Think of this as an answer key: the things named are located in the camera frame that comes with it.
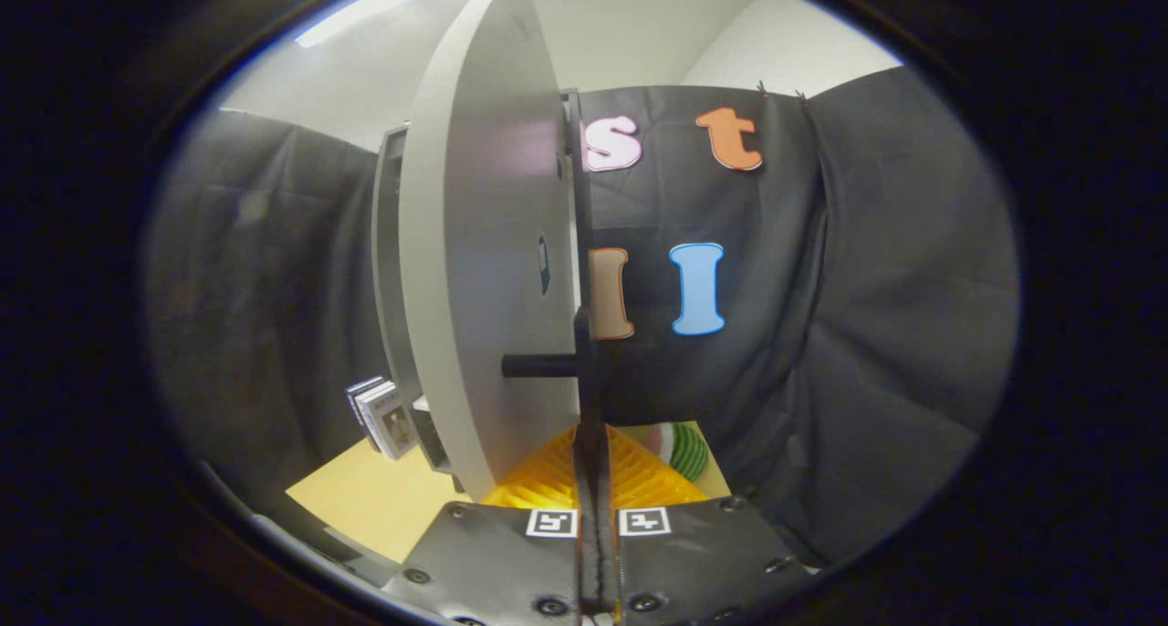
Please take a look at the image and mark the white shoe cabinet door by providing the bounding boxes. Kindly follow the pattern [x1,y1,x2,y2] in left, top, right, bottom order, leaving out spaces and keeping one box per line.
[399,0,580,504]

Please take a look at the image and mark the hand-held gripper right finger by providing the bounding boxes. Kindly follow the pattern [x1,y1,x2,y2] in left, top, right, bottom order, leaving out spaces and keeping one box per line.
[593,308,813,626]

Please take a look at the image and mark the green striped watermelon toy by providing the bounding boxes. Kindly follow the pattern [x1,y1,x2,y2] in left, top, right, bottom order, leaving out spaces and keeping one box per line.
[650,423,710,483]

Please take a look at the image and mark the black backdrop cloth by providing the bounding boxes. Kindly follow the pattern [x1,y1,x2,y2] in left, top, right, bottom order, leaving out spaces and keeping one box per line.
[146,65,1018,568]

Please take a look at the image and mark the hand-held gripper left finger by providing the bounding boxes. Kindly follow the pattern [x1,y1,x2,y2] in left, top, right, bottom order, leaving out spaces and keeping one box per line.
[381,307,596,626]

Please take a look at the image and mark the black cabinet door handle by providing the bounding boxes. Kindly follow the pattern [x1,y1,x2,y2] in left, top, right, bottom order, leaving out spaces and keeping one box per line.
[502,354,578,378]

